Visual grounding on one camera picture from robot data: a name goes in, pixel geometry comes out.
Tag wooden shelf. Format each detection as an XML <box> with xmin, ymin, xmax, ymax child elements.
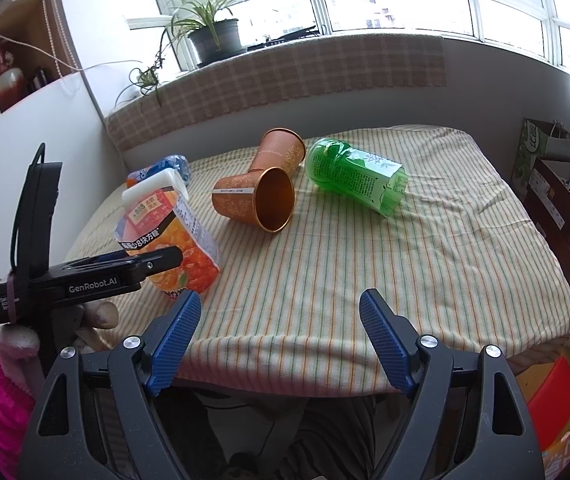
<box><xmin>0</xmin><ymin>0</ymin><xmax>66</xmax><ymax>114</ymax></box>

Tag potted spider plant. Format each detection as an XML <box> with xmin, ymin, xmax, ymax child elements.
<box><xmin>115</xmin><ymin>0</ymin><xmax>246</xmax><ymax>109</ymax></box>

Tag white bead chain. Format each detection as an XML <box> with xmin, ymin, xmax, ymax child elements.
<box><xmin>40</xmin><ymin>0</ymin><xmax>83</xmax><ymax>77</ymax></box>

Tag person's left hand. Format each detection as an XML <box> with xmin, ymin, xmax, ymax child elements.
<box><xmin>62</xmin><ymin>301</ymin><xmax>120</xmax><ymax>354</ymax></box>

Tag person's grey trousers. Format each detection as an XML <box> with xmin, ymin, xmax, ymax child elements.
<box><xmin>190</xmin><ymin>394</ymin><xmax>382</xmax><ymax>480</ymax></box>

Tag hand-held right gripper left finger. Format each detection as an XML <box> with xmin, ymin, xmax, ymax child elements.
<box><xmin>17</xmin><ymin>290</ymin><xmax>202</xmax><ymax>480</ymax></box>

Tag red vase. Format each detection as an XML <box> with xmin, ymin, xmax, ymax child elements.
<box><xmin>0</xmin><ymin>47</ymin><xmax>29</xmax><ymax>111</ymax></box>

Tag green paper bag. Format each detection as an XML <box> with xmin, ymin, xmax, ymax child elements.
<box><xmin>512</xmin><ymin>119</ymin><xmax>570</xmax><ymax>187</ymax></box>

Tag red box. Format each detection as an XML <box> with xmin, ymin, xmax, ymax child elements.
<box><xmin>527</xmin><ymin>357</ymin><xmax>570</xmax><ymax>453</ymax></box>

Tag white cabinet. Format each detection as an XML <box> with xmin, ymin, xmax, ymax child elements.
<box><xmin>0</xmin><ymin>67</ymin><xmax>126</xmax><ymax>313</ymax></box>

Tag white cable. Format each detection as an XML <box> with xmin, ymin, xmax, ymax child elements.
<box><xmin>0</xmin><ymin>10</ymin><xmax>142</xmax><ymax>77</ymax></box>

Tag plaid windowsill cloth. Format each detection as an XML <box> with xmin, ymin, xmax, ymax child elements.
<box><xmin>106</xmin><ymin>34</ymin><xmax>448</xmax><ymax>162</ymax></box>

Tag dark cardboard box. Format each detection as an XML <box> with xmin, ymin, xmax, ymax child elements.
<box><xmin>524</xmin><ymin>157</ymin><xmax>570</xmax><ymax>262</ymax></box>

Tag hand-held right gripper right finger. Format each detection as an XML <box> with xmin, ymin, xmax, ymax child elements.
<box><xmin>359</xmin><ymin>288</ymin><xmax>546</xmax><ymax>480</ymax></box>

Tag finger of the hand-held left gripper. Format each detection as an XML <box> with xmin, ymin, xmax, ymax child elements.
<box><xmin>97</xmin><ymin>246</ymin><xmax>184</xmax><ymax>287</ymax></box>

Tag blue snack packet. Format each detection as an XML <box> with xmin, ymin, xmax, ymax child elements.
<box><xmin>126</xmin><ymin>154</ymin><xmax>192</xmax><ymax>189</ymax></box>

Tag striped table cloth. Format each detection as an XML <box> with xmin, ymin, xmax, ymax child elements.
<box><xmin>62</xmin><ymin>124</ymin><xmax>570</xmax><ymax>397</ymax></box>

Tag green plastic bottle cup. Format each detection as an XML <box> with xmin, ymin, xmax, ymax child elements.
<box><xmin>305</xmin><ymin>137</ymin><xmax>409</xmax><ymax>219</ymax></box>

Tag copper orange cup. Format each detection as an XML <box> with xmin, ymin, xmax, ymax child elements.
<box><xmin>250</xmin><ymin>128</ymin><xmax>307</xmax><ymax>181</ymax></box>
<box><xmin>211</xmin><ymin>166</ymin><xmax>296</xmax><ymax>234</ymax></box>

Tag orange printed drink carton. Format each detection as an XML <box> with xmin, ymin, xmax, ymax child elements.
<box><xmin>115</xmin><ymin>170</ymin><xmax>222</xmax><ymax>302</ymax></box>

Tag black object on windowsill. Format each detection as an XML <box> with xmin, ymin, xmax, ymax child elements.
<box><xmin>247</xmin><ymin>25</ymin><xmax>318</xmax><ymax>52</ymax></box>

